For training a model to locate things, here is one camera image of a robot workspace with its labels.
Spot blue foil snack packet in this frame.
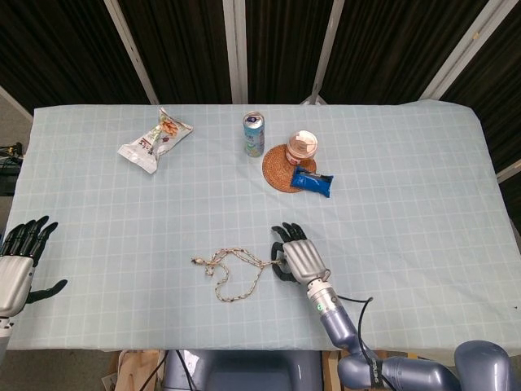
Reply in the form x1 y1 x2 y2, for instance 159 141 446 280
290 165 335 199

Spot white metal frame post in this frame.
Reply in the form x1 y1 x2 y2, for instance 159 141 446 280
420 0 508 101
300 0 346 106
495 160 521 184
103 0 160 106
233 0 249 105

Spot tall light blue drink can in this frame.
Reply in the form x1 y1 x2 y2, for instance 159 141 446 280
243 112 266 158

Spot round woven rattan coaster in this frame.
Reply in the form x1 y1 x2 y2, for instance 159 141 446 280
261 143 317 192

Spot clear plastic jar orange contents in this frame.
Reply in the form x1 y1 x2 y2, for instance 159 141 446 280
287 130 318 165

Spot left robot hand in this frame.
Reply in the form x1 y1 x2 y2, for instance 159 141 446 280
0 215 68 319

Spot beige speckled braided rope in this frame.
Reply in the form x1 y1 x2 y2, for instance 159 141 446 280
190 247 286 304

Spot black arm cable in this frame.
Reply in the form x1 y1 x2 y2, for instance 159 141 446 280
334 296 394 391

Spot light blue checkered tablecloth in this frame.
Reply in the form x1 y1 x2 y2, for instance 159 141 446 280
7 101 521 352

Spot black equipment stand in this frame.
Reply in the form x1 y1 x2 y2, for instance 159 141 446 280
0 141 25 196

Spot grey robot torso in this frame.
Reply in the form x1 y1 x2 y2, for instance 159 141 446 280
162 349 325 391

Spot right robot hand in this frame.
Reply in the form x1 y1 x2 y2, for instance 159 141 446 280
270 222 331 285

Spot white crumpled snack bag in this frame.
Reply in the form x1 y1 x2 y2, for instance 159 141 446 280
116 106 194 175

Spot light wooden board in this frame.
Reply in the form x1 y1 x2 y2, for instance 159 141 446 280
323 349 342 391
106 349 168 391

